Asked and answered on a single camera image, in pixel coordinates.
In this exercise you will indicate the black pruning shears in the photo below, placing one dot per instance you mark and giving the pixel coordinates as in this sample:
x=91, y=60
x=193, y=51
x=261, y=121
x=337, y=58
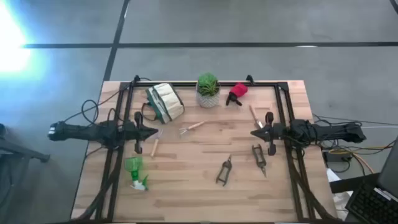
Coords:
x=228, y=161
x=262, y=168

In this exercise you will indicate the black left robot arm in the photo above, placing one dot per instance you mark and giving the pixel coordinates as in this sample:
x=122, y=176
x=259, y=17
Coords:
x=87, y=132

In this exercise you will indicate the black aluminium table frame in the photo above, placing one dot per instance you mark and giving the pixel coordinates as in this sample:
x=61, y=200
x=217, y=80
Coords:
x=264, y=84

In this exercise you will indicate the succulent in white pot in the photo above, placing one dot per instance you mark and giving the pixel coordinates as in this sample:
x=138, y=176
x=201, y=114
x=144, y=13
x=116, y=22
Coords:
x=207, y=99

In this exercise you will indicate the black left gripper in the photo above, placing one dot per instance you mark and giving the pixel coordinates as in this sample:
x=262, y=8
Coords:
x=136, y=133

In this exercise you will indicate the black desk bar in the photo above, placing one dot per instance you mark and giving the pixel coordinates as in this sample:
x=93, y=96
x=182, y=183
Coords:
x=351, y=185

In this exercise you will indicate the beige green gardening bag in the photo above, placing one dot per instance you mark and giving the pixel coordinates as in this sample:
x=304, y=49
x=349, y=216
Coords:
x=166, y=102

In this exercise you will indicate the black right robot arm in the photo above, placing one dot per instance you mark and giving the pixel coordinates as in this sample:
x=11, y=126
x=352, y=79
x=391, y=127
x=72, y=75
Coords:
x=326, y=132

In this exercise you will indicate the green spray bottle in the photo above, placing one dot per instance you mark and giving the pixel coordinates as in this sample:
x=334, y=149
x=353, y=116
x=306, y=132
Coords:
x=133, y=165

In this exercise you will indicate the white plastic sheet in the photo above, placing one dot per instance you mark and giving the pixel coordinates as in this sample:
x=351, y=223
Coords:
x=340, y=199

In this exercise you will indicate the black laptop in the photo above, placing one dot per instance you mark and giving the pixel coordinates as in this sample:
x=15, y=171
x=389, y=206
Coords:
x=373, y=205

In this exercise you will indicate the black floor stand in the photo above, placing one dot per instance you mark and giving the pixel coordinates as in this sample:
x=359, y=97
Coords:
x=18, y=151

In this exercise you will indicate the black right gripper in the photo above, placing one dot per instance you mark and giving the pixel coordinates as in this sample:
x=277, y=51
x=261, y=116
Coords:
x=275, y=133

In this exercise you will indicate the black power box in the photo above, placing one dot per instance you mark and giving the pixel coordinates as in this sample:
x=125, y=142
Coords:
x=334, y=156

